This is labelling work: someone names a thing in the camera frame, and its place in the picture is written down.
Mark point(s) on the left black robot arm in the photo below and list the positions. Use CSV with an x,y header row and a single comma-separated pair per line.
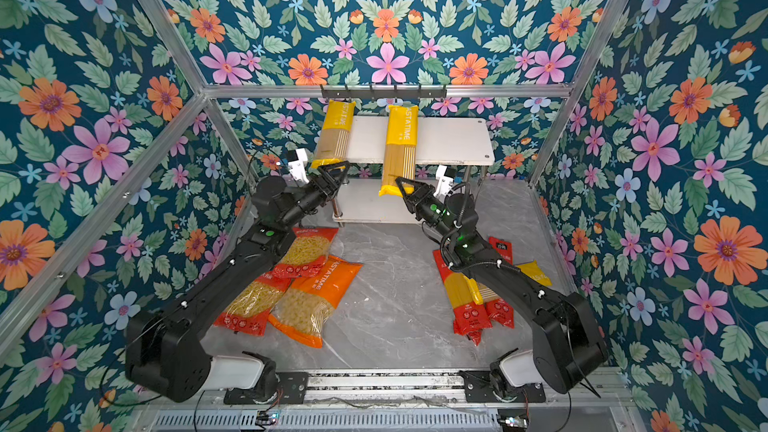
x,y
163,351

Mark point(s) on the white two-tier shelf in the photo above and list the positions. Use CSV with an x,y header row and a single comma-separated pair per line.
x,y
453,142

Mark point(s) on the red macaroni bag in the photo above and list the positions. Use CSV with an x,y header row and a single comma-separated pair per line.
x,y
249,312
307,254

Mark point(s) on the red macaroni bag upper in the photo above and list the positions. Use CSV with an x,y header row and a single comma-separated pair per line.
x,y
307,254

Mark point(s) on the yellow spaghetti pack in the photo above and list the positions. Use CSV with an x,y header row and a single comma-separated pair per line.
x,y
400,149
334,138
508,283

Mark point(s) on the orange macaroni bag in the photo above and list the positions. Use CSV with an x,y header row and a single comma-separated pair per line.
x,y
309,302

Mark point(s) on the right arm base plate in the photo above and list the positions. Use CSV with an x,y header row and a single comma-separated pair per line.
x,y
490,387

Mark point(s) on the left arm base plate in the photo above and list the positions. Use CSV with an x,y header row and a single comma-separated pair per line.
x,y
273,388

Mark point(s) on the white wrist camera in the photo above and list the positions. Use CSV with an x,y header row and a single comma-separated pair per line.
x,y
297,161
448,180

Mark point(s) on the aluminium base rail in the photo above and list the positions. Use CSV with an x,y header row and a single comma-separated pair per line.
x,y
379,395

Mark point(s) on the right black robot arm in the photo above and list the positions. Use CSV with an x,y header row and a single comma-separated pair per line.
x,y
567,345

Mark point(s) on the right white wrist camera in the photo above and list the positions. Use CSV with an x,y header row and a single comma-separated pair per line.
x,y
448,180

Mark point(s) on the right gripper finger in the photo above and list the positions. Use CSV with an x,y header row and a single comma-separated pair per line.
x,y
410,185
411,199

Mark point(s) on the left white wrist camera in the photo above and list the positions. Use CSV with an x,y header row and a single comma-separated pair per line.
x,y
297,161

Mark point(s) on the red macaroni bag lower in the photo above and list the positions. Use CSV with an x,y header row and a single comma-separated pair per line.
x,y
249,312

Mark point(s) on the red spaghetti pack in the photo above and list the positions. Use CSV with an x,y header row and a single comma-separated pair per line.
x,y
501,312
470,318
503,248

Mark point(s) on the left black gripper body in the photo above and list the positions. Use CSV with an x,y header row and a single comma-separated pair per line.
x,y
304,199

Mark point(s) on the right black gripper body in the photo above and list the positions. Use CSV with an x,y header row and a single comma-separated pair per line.
x,y
431,210

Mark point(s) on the metal hook rail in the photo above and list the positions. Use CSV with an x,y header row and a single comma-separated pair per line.
x,y
371,92

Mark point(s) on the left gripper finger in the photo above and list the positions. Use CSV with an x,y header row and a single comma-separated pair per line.
x,y
340,168
337,177

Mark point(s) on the white vented cable duct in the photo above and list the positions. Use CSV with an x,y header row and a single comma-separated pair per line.
x,y
324,420

